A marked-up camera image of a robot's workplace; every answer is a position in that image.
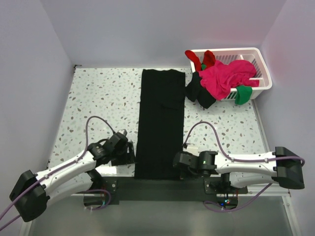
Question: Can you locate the pink t-shirt in basket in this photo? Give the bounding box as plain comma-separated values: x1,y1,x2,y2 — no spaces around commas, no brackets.
198,59,259,101

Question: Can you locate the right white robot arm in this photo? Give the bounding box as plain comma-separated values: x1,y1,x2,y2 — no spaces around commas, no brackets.
173,147,305,194

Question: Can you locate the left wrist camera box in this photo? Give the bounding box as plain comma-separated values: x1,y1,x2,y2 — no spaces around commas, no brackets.
116,129,127,137

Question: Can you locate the white plastic laundry basket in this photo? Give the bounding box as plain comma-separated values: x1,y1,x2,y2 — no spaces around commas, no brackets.
185,47,272,105

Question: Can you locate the red garment in basket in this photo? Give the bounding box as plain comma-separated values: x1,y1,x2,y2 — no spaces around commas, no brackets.
185,50,216,72

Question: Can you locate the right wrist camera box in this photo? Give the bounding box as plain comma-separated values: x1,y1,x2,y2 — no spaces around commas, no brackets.
183,144,199,156

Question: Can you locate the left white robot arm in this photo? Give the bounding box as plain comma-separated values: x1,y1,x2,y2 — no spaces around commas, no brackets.
9,132,135,222

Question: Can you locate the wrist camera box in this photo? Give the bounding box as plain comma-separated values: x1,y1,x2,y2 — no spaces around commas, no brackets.
116,129,127,137
183,144,199,156

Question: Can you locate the black t-shirt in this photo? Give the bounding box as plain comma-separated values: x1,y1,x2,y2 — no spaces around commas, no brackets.
134,69,186,179

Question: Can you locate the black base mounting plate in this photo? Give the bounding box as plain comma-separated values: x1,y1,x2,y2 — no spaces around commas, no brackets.
101,177,248,205

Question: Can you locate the green garment in basket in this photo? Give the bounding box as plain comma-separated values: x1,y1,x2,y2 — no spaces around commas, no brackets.
199,62,253,105

